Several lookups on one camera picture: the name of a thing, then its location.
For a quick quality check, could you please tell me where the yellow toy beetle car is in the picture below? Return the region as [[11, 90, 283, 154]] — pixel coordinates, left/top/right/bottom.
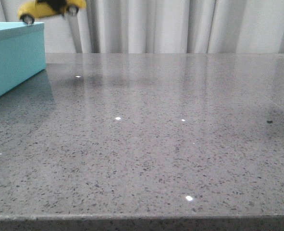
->
[[17, 0, 86, 25]]

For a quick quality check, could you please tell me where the light blue storage box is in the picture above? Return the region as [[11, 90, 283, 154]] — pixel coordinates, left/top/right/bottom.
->
[[0, 22, 46, 96]]

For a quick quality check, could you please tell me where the white pleated curtain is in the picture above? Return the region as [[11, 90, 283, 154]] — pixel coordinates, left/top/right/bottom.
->
[[0, 0, 284, 54]]

